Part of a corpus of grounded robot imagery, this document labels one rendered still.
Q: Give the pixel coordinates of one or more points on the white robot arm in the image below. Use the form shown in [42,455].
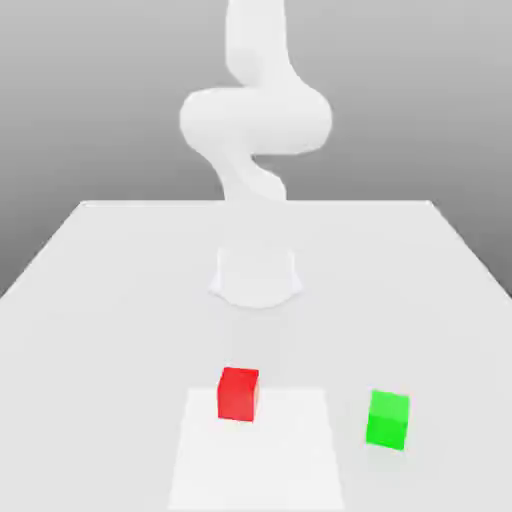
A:
[256,120]

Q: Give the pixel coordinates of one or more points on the small red cube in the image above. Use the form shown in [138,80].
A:
[236,396]

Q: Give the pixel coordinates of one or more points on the small green cube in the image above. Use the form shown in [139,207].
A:
[387,422]

